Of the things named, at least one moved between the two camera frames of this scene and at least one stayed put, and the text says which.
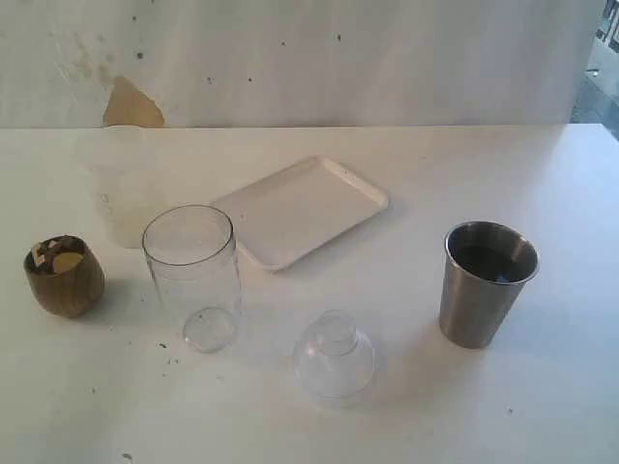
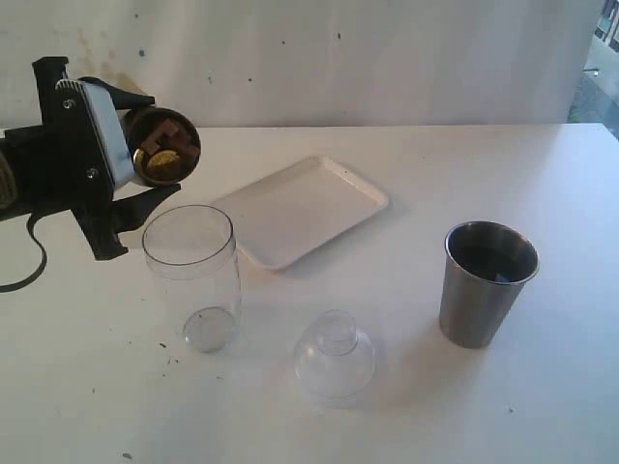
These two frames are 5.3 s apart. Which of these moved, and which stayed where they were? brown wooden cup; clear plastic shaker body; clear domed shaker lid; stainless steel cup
Moved: brown wooden cup
Stayed: clear domed shaker lid; stainless steel cup; clear plastic shaker body
